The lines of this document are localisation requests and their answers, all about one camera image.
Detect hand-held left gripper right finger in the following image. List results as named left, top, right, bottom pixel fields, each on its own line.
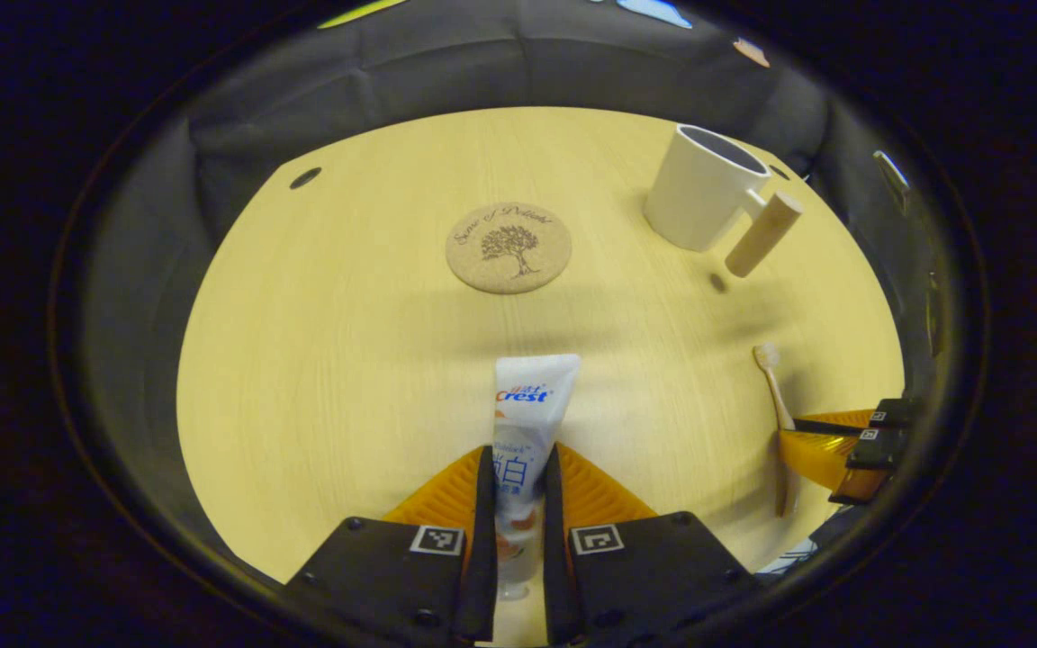
left=543, top=443, right=758, bottom=644

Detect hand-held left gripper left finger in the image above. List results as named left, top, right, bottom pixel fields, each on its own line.
left=284, top=445, right=499, bottom=644

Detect beige toothbrush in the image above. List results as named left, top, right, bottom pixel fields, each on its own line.
left=753, top=343, right=798, bottom=518

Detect white toothpaste tube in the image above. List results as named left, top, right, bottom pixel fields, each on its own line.
left=491, top=353, right=582, bottom=602

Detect white cup with wooden handle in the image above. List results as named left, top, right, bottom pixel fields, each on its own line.
left=643, top=123, right=805, bottom=278

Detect round cork coaster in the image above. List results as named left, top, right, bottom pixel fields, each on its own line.
left=445, top=202, right=573, bottom=295

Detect person's patterned clothing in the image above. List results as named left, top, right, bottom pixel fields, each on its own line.
left=757, top=531, right=843, bottom=577

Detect black backdrop cloth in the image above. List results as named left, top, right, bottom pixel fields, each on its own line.
left=77, top=0, right=942, bottom=424

